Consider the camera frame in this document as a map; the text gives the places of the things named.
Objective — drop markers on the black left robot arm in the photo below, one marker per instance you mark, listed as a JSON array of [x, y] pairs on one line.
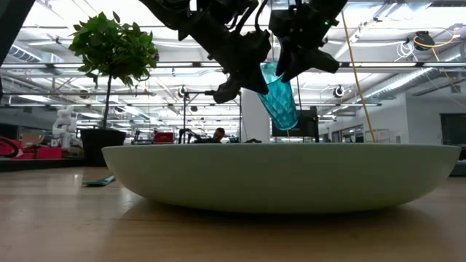
[[164, 10]]

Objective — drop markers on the black plant pot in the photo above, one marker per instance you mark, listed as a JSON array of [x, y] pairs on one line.
[[102, 145]]

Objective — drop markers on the red equipment case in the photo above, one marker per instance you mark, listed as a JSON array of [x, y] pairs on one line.
[[164, 137]]

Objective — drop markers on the person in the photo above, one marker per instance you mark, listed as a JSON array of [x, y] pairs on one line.
[[217, 135]]

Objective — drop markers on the black stand with boom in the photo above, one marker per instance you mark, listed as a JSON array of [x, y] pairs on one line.
[[185, 116]]

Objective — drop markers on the brown cardboard box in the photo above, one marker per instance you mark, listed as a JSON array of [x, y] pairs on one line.
[[32, 140]]

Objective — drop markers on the black monitor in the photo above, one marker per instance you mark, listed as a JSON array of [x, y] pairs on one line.
[[309, 125]]

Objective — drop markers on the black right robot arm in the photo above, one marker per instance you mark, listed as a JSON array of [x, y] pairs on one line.
[[333, 7]]

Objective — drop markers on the black frame post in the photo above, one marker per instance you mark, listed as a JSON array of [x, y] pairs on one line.
[[12, 22]]

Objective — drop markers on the red flat box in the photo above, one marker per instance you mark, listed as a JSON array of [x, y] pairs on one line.
[[49, 153]]

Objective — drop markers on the teal faceted plastic cup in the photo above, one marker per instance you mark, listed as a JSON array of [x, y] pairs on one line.
[[280, 105]]

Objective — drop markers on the silver ventilation duct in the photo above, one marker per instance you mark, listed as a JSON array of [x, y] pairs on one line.
[[404, 82]]

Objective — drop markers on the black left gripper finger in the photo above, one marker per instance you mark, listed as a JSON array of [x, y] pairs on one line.
[[225, 92], [256, 82]]

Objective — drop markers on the large white bowl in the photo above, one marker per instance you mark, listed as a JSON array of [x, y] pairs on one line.
[[280, 178]]

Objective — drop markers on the red curved machine part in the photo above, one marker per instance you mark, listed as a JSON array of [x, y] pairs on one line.
[[9, 147]]

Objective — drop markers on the white robot figure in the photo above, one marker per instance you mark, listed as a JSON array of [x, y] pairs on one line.
[[65, 125]]

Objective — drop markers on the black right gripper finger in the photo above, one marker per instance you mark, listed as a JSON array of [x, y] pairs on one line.
[[283, 60], [313, 62]]

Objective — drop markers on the green leafy indoor tree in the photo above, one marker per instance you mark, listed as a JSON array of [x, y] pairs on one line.
[[111, 47]]

